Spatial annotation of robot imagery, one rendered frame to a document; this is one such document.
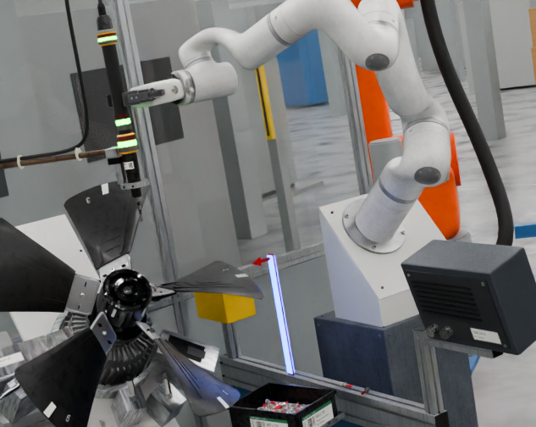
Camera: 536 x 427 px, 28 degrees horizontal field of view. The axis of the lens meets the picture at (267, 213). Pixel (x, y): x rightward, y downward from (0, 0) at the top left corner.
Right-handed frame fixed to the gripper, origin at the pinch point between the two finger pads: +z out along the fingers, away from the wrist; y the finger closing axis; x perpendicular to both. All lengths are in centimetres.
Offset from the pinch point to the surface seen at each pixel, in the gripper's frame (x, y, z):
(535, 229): -116, 157, -308
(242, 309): -65, 21, -36
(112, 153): -12.2, 1.9, 3.6
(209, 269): -47, 6, -19
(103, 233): -31.9, 12.6, 4.8
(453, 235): -127, 232, -320
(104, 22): 18.1, -1.7, 0.9
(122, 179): -18.5, 0.8, 2.8
